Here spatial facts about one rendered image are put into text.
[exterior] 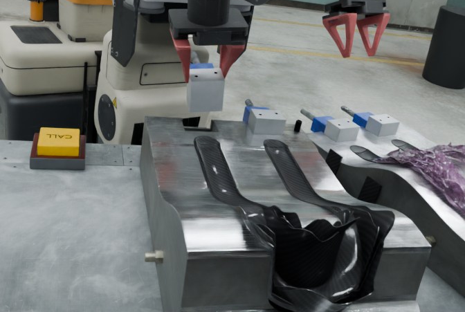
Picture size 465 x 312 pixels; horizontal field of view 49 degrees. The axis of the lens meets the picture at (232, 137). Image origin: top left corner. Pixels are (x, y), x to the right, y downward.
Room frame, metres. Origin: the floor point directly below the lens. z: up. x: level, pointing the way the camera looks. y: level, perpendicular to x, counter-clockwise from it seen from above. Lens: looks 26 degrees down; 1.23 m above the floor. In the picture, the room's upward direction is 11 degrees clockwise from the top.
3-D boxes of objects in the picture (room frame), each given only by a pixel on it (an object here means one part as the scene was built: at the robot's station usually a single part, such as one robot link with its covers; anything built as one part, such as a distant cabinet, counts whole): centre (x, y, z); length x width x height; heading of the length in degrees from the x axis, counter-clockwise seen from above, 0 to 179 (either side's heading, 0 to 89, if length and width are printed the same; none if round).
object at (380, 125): (0.97, -0.25, 0.86); 0.13 x 0.05 x 0.05; 36
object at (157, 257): (0.46, 0.06, 0.84); 0.02 x 0.01 x 0.02; 109
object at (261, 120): (0.80, -0.03, 0.89); 0.13 x 0.05 x 0.05; 18
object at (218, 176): (0.54, -0.07, 0.92); 0.35 x 0.16 x 0.09; 19
